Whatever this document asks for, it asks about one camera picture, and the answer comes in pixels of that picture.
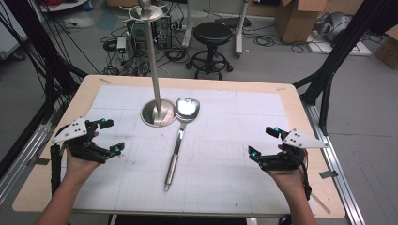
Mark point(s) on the white flat board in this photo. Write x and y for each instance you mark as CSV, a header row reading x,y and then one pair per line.
x,y
359,48

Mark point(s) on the white round table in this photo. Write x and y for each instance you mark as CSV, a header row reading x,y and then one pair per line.
x,y
62,4

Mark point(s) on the black computer tower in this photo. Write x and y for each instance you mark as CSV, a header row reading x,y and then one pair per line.
x,y
162,31

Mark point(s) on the aluminium rail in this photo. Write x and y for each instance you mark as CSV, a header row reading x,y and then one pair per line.
x,y
334,162
18,168

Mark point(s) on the person's right hand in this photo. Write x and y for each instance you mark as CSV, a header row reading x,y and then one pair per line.
x,y
291,181

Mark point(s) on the wooden stick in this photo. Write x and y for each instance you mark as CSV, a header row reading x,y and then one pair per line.
x,y
320,203

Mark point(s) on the flat black device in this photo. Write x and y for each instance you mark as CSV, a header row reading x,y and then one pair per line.
x,y
233,22

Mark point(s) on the steel utensil rack stand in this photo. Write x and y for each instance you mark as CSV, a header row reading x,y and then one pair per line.
x,y
155,62

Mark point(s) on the white power adapter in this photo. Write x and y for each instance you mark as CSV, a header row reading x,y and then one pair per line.
x,y
121,43

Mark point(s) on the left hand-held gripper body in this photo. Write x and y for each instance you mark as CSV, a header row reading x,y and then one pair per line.
x,y
73,129

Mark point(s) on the person's left hand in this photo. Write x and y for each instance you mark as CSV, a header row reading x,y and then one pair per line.
x,y
78,168

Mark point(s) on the grey tape strip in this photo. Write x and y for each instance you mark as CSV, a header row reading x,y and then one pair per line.
x,y
42,161
328,174

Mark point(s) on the small cardboard box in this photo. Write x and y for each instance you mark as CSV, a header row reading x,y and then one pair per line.
x,y
388,47

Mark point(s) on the black round stool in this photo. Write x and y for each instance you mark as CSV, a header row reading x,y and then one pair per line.
x,y
212,33

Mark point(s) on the white grid mat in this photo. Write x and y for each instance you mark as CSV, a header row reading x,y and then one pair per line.
x,y
219,140

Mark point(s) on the large open cardboard box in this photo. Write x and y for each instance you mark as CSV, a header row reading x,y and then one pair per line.
x,y
297,22

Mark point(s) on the black metal frame stand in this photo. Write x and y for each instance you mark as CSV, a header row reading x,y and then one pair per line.
x,y
47,62
344,40

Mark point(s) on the grey rounded machine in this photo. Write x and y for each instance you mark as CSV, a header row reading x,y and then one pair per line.
x,y
336,26

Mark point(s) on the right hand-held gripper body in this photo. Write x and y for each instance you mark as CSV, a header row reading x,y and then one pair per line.
x,y
300,140

